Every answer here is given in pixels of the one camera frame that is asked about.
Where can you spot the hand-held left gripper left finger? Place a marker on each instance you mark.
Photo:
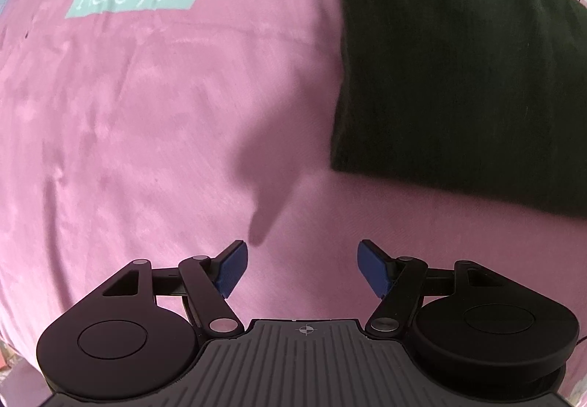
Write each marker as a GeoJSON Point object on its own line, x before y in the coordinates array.
{"type": "Point", "coordinates": [233, 267]}

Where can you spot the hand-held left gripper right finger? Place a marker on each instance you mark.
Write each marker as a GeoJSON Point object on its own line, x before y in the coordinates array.
{"type": "Point", "coordinates": [372, 267]}

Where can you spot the black knit sweater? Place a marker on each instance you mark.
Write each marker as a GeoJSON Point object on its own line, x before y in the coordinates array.
{"type": "Point", "coordinates": [449, 77]}

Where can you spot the pink floral bedsheet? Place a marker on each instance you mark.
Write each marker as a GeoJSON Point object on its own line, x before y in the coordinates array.
{"type": "Point", "coordinates": [160, 136]}

